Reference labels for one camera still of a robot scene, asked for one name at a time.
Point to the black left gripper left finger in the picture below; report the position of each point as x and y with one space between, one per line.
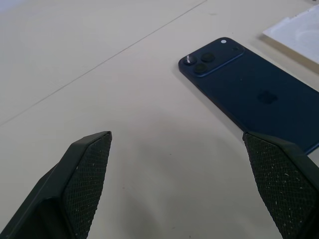
82 179

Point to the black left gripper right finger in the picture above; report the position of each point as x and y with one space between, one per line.
279 179

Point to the dark blue smartphone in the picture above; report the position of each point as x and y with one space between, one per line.
236 82

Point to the white box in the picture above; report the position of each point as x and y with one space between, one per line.
296 32

